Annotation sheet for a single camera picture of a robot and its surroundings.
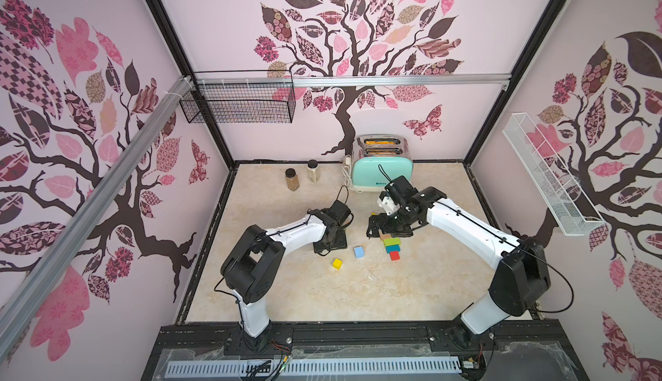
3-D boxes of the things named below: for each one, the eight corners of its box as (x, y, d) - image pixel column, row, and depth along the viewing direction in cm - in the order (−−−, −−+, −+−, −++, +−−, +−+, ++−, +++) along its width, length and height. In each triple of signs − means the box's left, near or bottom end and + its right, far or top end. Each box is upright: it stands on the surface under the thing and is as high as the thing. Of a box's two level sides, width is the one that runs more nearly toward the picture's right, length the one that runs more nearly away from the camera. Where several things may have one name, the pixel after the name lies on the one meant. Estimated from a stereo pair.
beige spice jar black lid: (309, 182, 113) (306, 168, 106) (309, 173, 116) (307, 159, 109) (319, 182, 113) (318, 168, 106) (320, 173, 116) (319, 159, 109)
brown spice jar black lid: (287, 192, 112) (284, 177, 104) (289, 183, 115) (285, 168, 107) (298, 192, 111) (295, 177, 104) (299, 183, 115) (297, 168, 107)
